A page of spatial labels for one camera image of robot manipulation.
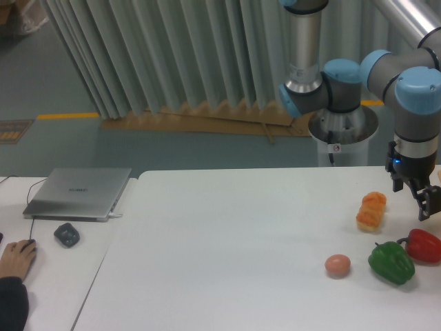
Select orange bread loaf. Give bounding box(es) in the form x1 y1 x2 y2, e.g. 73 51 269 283
356 192 387 232

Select dark sleeved forearm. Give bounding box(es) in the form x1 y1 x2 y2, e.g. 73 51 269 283
1 277 29 330

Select flat brown cardboard sheet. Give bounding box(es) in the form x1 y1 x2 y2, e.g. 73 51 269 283
101 100 311 144

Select cardboard box stack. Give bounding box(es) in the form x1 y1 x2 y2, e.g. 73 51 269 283
1 0 48 37

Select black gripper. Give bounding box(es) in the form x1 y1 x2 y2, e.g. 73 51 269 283
385 141 441 221

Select black mouse cable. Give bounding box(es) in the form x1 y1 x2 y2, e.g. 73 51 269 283
0 174 48 241

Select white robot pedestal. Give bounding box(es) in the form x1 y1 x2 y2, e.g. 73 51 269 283
308 106 378 167

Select green bell pepper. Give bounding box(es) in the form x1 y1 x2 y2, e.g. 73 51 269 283
368 241 415 285

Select silver closed laptop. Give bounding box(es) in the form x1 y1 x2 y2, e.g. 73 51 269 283
23 168 131 221

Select white laptop plug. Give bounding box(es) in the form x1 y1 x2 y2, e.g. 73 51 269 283
108 212 123 219

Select brown egg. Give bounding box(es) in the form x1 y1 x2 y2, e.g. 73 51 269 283
325 254 351 277

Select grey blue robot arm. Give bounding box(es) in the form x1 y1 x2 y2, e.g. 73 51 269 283
279 1 440 220

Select black computer mouse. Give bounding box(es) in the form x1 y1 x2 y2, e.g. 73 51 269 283
20 239 37 262

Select dark grey small gadget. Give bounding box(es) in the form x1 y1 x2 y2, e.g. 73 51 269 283
54 223 81 248

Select person's hand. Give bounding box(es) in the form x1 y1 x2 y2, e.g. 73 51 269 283
1 240 35 281

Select red bell pepper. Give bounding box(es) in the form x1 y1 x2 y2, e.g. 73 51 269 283
397 229 440 263

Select pale green curtain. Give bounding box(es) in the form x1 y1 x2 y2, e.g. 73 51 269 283
40 0 441 120

